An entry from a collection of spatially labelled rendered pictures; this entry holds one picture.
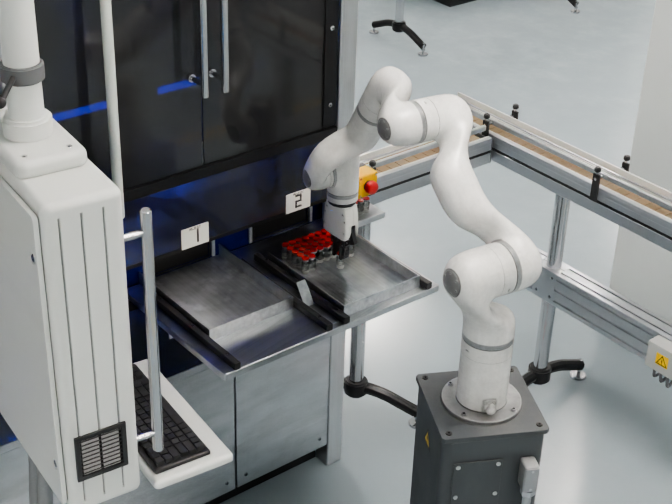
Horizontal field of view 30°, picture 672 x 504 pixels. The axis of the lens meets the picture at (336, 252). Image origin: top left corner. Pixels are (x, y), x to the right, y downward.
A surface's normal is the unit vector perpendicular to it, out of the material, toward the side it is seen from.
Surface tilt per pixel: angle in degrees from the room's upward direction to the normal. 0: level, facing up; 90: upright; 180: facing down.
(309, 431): 90
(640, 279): 90
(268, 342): 0
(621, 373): 0
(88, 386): 90
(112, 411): 90
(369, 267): 0
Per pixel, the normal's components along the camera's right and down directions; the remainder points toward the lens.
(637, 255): -0.78, 0.29
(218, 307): 0.03, -0.86
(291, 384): 0.62, 0.41
